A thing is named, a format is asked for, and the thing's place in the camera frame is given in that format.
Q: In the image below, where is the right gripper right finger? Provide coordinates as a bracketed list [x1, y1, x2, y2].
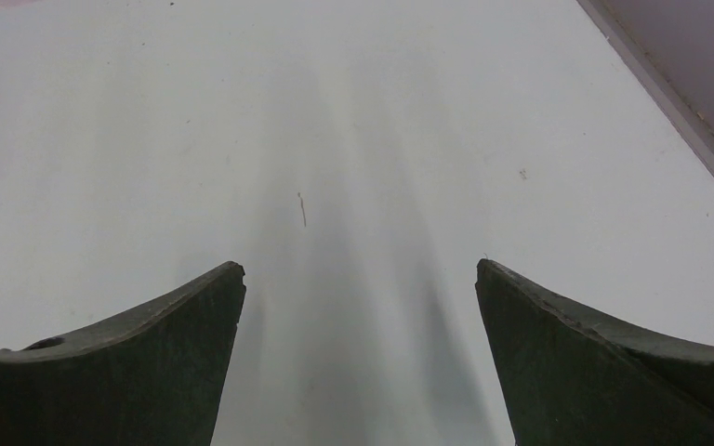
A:
[475, 259, 714, 445]

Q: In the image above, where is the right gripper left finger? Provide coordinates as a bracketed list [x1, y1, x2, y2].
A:
[0, 261, 246, 445]

